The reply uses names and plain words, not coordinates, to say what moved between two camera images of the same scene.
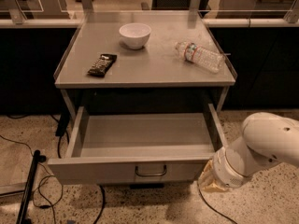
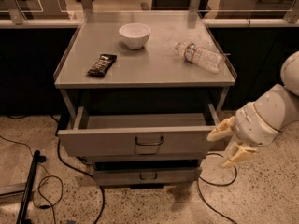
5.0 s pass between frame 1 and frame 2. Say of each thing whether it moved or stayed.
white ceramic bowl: stayed
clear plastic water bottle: stayed
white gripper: moved
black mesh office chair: stayed
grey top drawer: moved
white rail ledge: stayed
